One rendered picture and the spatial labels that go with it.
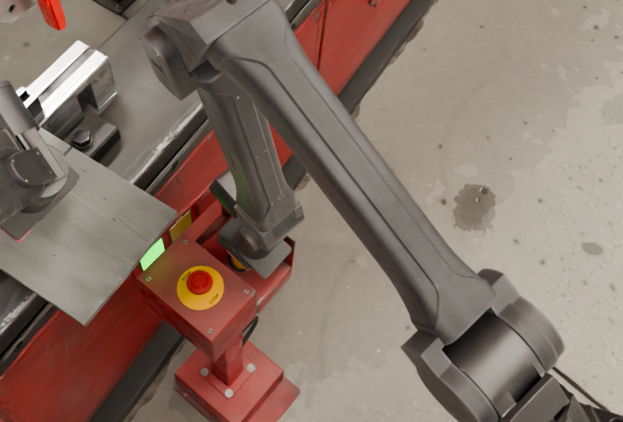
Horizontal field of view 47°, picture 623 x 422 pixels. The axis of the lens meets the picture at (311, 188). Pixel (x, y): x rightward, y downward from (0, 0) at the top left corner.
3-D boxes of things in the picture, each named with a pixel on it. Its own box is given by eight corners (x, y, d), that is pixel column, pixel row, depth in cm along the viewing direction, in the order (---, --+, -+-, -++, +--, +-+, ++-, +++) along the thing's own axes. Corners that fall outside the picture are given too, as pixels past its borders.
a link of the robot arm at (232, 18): (142, -12, 51) (250, -87, 53) (133, 35, 64) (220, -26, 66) (502, 450, 57) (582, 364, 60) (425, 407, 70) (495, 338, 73)
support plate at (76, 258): (85, 327, 85) (83, 325, 84) (-78, 216, 90) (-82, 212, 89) (178, 214, 93) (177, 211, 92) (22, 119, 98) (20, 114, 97)
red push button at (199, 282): (201, 306, 110) (199, 298, 107) (182, 290, 111) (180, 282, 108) (219, 287, 112) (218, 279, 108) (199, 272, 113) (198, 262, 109)
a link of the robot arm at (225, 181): (255, 249, 93) (304, 208, 95) (197, 182, 93) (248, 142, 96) (248, 260, 104) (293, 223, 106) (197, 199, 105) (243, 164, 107)
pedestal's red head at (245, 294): (214, 363, 117) (209, 329, 102) (144, 302, 121) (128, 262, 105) (292, 275, 126) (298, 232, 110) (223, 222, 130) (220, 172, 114)
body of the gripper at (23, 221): (-29, 204, 81) (-26, 193, 74) (36, 142, 85) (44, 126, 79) (18, 242, 82) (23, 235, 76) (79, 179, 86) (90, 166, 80)
